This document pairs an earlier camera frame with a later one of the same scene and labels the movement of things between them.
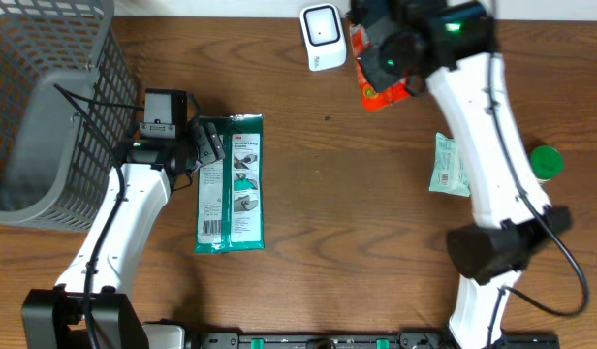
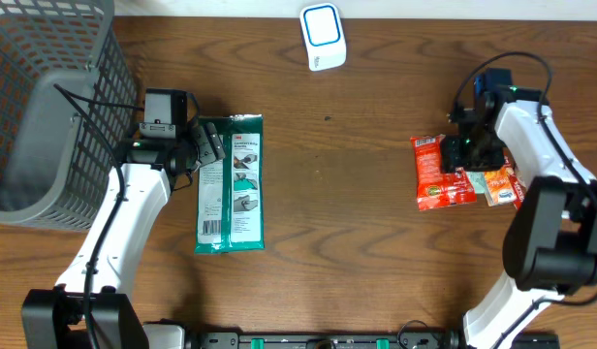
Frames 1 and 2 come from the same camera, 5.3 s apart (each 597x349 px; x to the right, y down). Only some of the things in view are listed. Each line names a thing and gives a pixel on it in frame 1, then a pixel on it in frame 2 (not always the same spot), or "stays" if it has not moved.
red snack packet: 372,99 -> 434,187
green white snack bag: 230,200 stays
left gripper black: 209,141 stays
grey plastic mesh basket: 62,91 stays
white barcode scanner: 324,36 stays
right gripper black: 377,59 -> 452,156
